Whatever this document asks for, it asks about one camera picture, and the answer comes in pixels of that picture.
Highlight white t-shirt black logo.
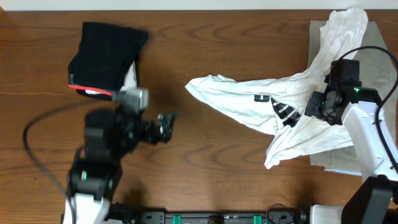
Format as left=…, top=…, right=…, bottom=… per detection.
left=185, top=7, right=368, bottom=169

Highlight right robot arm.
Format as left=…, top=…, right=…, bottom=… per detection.
left=305, top=87, right=397, bottom=223

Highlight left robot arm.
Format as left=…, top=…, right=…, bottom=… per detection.
left=63, top=106, right=178, bottom=223

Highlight white folded garment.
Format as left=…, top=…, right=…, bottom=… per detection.
left=84, top=61, right=138, bottom=95

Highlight beige khaki shorts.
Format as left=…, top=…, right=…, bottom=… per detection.
left=308, top=21, right=397, bottom=175

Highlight black folded garment red trim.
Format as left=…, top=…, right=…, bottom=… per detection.
left=68, top=22, right=149, bottom=100

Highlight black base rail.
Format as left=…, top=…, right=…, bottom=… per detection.
left=104, top=208, right=310, bottom=224

